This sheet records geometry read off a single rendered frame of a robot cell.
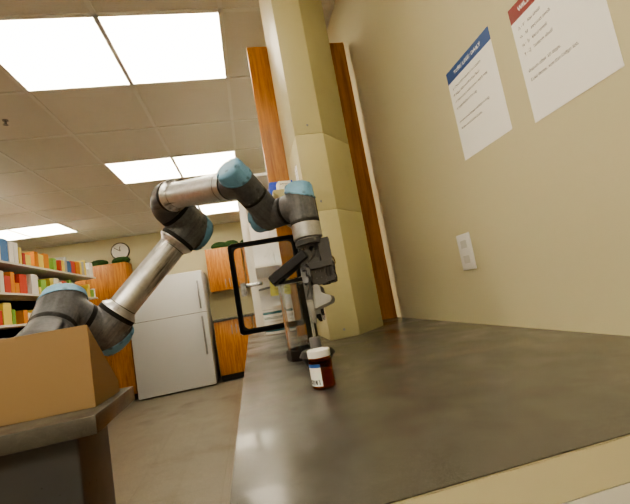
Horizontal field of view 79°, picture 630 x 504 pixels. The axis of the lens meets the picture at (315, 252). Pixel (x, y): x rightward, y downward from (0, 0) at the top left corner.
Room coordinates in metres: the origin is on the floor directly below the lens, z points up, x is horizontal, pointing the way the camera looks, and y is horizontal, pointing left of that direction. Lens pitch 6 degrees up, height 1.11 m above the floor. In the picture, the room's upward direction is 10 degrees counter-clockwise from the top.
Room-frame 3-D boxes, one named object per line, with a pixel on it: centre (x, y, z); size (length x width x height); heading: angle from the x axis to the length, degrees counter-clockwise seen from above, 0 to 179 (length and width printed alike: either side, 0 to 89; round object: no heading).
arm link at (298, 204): (0.97, 0.02, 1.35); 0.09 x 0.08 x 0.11; 61
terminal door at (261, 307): (1.66, 0.22, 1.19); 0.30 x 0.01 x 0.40; 95
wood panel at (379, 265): (1.78, -0.08, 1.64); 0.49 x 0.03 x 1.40; 101
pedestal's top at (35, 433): (0.96, 0.72, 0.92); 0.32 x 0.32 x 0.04; 13
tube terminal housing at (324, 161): (1.56, -0.09, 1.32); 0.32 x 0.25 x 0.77; 11
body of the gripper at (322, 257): (0.96, 0.00, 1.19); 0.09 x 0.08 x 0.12; 84
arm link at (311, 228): (0.97, 0.01, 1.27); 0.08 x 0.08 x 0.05
